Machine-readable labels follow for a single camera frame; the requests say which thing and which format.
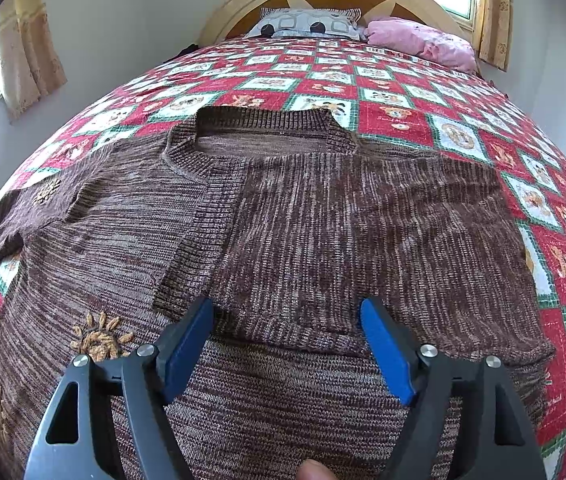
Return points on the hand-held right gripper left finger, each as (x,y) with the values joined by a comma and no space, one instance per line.
(190,345)

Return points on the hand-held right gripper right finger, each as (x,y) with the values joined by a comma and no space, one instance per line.
(385,345)

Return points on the brown knit sweater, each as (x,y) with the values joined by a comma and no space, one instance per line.
(313,210)

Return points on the person's right hand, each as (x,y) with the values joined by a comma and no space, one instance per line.
(315,471)

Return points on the red green printed blanket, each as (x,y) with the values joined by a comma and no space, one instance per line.
(413,105)

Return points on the dark object beside bed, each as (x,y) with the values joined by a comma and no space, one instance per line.
(188,50)

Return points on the pink pillow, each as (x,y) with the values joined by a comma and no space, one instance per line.
(428,40)

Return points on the grey patterned pillow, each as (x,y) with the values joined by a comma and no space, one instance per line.
(303,22)

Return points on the beige patterned curtain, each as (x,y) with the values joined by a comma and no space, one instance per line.
(28,50)

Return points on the yellow patterned curtain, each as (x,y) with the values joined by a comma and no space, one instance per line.
(495,20)

